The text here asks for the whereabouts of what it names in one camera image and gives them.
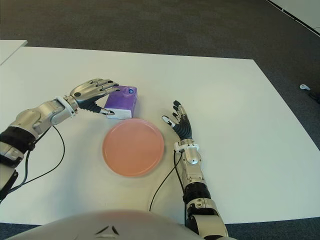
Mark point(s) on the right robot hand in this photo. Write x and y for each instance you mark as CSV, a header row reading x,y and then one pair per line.
x,y
184,128

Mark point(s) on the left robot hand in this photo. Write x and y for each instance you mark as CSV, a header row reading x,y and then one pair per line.
x,y
87,91

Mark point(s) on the purple tissue pack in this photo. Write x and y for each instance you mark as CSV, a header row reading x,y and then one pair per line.
x,y
122,102

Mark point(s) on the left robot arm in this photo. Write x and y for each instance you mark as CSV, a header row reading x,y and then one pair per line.
x,y
42,112

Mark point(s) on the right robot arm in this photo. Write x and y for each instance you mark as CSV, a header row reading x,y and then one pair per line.
x,y
192,172

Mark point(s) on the pink round plate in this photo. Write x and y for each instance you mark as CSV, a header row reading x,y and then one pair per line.
x,y
133,147

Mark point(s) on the adjacent white table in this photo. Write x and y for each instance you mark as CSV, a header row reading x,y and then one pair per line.
x,y
10,48

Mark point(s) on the grey robot torso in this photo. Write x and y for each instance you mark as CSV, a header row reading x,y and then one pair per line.
x,y
112,225

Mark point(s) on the small white floor object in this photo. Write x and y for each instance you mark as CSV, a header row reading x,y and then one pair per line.
x,y
304,87

